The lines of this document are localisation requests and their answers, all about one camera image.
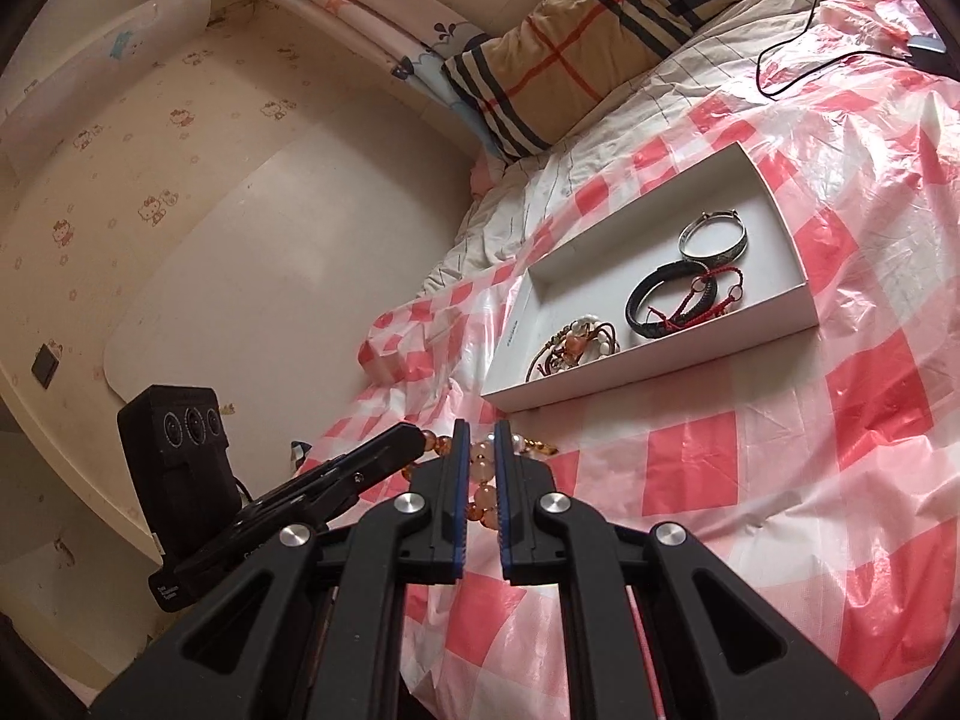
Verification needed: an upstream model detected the amber bead bracelet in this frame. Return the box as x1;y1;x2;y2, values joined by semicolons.
400;427;562;527

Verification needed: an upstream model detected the white bead bracelet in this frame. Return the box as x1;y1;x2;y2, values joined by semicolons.
561;315;614;363

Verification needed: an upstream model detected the red cord bracelet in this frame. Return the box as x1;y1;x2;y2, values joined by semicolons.
646;263;746;334

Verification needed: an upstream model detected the engraved silver bangle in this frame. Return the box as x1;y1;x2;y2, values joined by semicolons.
679;210;748;268

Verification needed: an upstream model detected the white headboard panel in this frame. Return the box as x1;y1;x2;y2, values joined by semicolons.
104;93;473;494

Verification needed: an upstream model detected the red white checkered plastic sheet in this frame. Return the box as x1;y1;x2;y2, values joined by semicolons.
313;0;958;717

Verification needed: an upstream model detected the white shallow cardboard box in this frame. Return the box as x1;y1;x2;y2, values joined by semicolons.
482;143;818;413

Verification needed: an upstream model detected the white striped bed sheet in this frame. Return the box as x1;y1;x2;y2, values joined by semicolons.
420;0;814;298

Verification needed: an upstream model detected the left patterned curtain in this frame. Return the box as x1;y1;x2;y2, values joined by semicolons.
267;0;506;158

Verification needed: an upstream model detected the left plaid pillow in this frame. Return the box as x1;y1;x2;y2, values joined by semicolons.
443;0;692;163

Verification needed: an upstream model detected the black camera module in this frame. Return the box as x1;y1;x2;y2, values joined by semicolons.
117;385;241;559

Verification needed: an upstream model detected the black wall switch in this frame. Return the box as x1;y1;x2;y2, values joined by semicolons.
31;344;60;390

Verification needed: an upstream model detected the black cable with adapter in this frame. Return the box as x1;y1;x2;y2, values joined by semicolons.
755;0;950;103

